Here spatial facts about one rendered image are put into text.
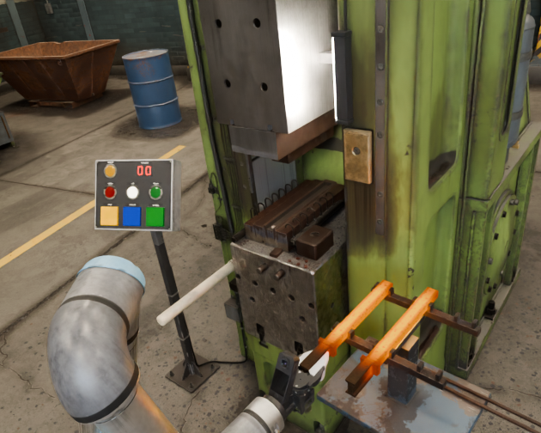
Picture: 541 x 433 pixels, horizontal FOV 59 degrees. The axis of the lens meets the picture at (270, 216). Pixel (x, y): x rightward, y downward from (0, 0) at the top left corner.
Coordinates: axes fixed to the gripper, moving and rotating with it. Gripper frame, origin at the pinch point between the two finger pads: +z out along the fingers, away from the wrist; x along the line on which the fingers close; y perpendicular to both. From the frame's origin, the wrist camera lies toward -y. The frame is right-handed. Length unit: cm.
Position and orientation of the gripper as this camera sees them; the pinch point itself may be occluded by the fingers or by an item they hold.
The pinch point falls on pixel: (322, 351)
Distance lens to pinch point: 126.5
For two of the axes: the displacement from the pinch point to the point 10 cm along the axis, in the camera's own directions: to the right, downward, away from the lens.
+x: 7.5, 2.5, -6.1
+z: 6.5, -4.3, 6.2
